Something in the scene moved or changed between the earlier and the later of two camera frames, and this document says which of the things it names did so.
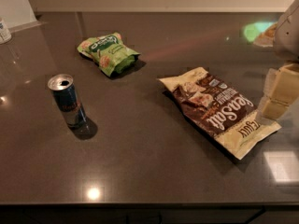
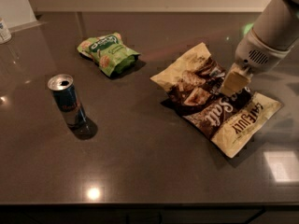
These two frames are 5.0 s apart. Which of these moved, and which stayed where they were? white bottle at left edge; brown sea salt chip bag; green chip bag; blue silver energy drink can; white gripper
Moved: brown sea salt chip bag; white gripper
Stayed: white bottle at left edge; blue silver energy drink can; green chip bag
